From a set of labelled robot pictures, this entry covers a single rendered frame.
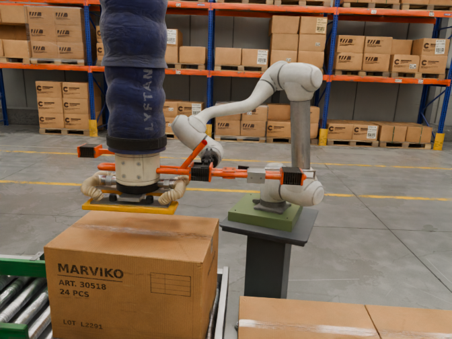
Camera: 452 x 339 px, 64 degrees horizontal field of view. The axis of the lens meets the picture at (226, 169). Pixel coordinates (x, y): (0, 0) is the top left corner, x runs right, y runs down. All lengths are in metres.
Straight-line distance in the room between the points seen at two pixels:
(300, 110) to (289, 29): 6.77
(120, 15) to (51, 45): 8.03
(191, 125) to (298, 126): 0.56
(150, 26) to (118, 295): 0.97
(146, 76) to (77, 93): 7.91
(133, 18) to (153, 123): 0.35
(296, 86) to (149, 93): 0.78
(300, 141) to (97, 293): 1.17
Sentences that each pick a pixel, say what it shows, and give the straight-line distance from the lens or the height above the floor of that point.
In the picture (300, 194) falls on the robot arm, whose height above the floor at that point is 0.98.
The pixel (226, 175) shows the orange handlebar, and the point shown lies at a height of 1.21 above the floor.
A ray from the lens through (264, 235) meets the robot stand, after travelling 2.01.
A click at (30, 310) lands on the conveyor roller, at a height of 0.55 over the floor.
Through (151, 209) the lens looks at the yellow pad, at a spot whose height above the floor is 1.10.
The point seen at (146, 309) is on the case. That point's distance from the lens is 1.47.
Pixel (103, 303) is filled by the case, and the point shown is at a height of 0.74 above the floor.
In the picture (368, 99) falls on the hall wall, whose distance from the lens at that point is 10.43.
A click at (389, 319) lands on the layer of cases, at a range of 1.91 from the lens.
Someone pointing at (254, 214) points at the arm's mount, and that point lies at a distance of 2.09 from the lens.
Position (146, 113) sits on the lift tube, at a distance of 1.33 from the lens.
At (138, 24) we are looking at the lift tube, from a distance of 1.30.
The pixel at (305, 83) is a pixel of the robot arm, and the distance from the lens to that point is 1.80.
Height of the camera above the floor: 1.60
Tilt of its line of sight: 15 degrees down
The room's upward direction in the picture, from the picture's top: 2 degrees clockwise
